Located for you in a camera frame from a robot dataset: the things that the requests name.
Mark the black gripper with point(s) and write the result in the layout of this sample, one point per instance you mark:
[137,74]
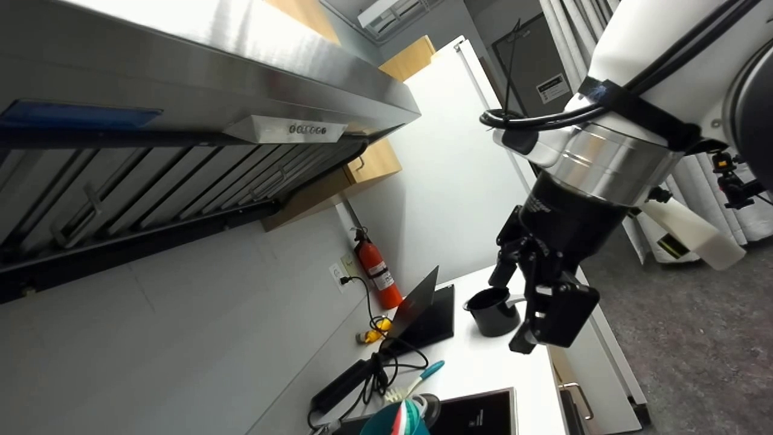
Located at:
[580,218]

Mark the dark pot lid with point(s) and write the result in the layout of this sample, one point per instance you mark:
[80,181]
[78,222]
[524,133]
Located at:
[430,409]

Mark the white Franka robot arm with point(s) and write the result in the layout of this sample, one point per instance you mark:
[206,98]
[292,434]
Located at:
[636,50]

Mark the black open laptop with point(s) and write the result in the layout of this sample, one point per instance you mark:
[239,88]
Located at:
[414,309]

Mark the large red fire extinguisher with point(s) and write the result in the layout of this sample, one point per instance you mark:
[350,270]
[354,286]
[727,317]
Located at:
[377,270]

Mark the small yellow plug adapter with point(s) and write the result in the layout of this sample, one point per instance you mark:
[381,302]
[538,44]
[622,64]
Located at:
[377,330]

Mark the black power strip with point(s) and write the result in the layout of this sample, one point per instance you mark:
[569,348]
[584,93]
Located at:
[341,387]

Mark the white pleated curtain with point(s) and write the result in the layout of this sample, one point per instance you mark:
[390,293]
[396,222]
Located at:
[756,222]

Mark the ceiling light fixture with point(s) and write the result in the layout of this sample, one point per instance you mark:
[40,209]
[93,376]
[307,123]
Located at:
[387,12]

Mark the stainless steel range hood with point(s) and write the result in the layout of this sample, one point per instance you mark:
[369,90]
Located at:
[202,64]

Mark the blue tape strip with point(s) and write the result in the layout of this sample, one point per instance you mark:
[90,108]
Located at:
[73,114]

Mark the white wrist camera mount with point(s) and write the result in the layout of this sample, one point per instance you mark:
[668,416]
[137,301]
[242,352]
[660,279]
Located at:
[692,232]

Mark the white wall outlet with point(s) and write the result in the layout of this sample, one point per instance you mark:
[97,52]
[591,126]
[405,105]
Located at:
[338,270]

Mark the light wooden wall cabinet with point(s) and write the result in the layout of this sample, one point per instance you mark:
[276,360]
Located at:
[375,163]
[406,58]

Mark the black camera stand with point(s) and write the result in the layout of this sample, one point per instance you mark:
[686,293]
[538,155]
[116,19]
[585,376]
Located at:
[738,189]

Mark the grey wall box with label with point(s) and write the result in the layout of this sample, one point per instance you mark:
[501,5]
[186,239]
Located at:
[535,57]

